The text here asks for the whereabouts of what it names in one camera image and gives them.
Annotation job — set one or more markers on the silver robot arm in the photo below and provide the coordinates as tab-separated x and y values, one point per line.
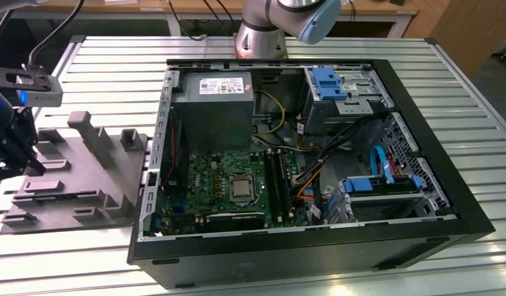
259	34

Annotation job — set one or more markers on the black RAM slot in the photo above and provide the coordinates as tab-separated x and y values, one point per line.
273	185

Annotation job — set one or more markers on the grey parts rack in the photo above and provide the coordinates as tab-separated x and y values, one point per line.
93	185

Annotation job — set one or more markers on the black case fan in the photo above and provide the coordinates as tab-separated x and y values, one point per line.
177	154

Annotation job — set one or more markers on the green motherboard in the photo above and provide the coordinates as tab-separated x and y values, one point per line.
204	172

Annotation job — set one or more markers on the grey power supply unit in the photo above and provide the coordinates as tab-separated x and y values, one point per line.
212	123

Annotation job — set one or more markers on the silver CPU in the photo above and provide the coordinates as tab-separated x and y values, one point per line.
241	188

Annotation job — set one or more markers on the black CPU socket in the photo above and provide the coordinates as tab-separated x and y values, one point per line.
241	202

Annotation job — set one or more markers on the black graphics card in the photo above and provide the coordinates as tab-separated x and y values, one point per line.
232	220

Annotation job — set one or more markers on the black PC case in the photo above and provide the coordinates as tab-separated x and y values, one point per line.
277	256

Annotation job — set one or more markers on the empty blue disk carrier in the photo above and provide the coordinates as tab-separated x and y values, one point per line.
327	83

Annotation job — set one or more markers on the silver disk bay cage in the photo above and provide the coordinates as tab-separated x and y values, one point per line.
352	108

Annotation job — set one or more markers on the hard disk in blue carrier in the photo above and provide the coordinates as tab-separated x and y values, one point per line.
360	186

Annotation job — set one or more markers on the silver low disk cage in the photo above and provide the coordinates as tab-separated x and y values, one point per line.
384	198

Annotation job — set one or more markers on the wooden cabinet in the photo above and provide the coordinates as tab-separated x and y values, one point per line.
463	31

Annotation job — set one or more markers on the silver camera black bracket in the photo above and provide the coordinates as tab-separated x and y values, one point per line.
36	95

